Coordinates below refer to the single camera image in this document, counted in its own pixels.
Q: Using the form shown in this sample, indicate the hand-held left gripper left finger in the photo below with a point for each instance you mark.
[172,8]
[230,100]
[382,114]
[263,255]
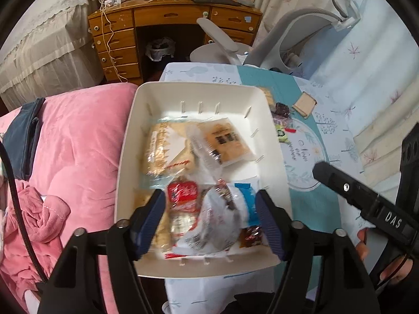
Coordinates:
[150,222]

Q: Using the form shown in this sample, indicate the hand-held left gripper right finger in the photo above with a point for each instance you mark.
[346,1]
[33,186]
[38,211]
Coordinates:
[268,225]

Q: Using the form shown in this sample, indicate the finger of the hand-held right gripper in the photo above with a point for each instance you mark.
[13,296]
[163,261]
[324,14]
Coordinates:
[343,186]

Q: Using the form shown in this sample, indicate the clear rice cake packet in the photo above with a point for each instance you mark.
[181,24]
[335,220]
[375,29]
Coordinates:
[160,235]

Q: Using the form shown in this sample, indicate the blue snowflake snack packet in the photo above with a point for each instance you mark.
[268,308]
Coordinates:
[245,199]

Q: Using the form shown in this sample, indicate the peanut brittle packet red label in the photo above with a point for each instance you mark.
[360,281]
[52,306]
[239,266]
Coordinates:
[183,196]

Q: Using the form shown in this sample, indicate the white printed snack bag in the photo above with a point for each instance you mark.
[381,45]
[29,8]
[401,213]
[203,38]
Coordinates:
[212,229]

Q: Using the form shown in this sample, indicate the printed clear cracker packet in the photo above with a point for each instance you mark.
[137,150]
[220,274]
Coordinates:
[163,147]

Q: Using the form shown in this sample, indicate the pale packet of yellow puffs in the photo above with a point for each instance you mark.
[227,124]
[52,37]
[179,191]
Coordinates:
[226,137]

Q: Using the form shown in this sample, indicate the white plastic basket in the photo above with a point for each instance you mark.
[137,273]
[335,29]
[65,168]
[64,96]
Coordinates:
[196,95]

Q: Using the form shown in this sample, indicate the person's right hand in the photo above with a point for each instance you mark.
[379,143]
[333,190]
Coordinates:
[394,273]

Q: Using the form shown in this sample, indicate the teal white leaf print tablecloth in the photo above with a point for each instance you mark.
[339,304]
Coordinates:
[320,216]

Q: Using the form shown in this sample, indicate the round white plate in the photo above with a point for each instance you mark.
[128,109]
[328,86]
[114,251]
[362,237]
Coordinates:
[307,166]

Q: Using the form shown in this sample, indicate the small colourful candy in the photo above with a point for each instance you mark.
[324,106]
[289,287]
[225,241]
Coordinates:
[284,124]

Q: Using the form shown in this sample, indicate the dark brown snack packet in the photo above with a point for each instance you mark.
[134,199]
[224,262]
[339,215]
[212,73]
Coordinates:
[281,109]

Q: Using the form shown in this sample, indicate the pink plush blanket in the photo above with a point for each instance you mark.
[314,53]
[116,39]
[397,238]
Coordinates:
[81,144]

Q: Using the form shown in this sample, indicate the crumpled pink cloth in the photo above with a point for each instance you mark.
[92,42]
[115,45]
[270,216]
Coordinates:
[39,216]

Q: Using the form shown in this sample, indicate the clear packet of pale crackers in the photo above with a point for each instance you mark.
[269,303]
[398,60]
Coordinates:
[266,96]

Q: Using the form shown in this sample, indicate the dark blue garment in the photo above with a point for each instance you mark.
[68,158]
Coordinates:
[23,137]

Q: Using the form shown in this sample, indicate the white office chair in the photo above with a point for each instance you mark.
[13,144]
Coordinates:
[288,36]

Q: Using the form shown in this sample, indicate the waste bin with bag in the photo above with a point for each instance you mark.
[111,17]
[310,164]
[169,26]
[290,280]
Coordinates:
[160,47]

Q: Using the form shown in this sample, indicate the wooden desk with drawers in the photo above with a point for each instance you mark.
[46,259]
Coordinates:
[170,14]

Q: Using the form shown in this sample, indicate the bed with white lace cover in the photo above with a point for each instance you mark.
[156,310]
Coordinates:
[42,39]

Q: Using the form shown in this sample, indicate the white power strip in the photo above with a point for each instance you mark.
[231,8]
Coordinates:
[113,0]

